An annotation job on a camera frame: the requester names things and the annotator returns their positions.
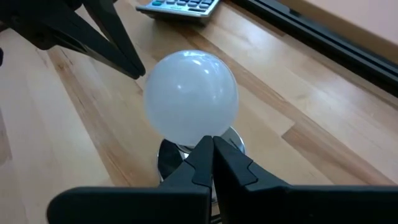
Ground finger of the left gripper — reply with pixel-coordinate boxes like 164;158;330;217
82;0;146;78
0;0;137;78

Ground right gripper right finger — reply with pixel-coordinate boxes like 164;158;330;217
214;136;398;224

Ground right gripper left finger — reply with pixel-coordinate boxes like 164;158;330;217
46;136;215;224

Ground chrome lamp socket base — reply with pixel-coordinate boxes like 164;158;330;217
157;126;247;205

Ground white lightbulb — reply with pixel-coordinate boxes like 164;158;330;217
142;49;239;147

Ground silver calculator with dark keys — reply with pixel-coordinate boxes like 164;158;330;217
136;0;221;20

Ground tan desk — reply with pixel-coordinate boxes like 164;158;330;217
276;0;398;65

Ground black aluminium table frame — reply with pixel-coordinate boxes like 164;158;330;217
229;0;398;98

